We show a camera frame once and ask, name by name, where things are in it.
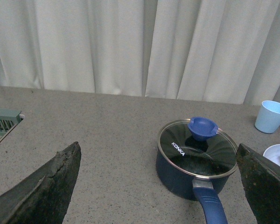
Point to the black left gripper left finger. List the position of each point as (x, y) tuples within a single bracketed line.
[(44, 196)]

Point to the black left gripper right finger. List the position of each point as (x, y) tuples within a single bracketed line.
[(261, 181)]

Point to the glass lid with blue knob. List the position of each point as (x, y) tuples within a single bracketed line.
[(198, 147)]

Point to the light blue plate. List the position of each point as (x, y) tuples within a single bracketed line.
[(273, 154)]

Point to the dark blue saucepan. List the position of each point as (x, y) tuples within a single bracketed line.
[(205, 191)]

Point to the light blue plastic cup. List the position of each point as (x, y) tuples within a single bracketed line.
[(268, 118)]

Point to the green dish rack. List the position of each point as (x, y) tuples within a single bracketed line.
[(9, 119)]

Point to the white curtain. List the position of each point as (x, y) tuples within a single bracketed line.
[(208, 50)]

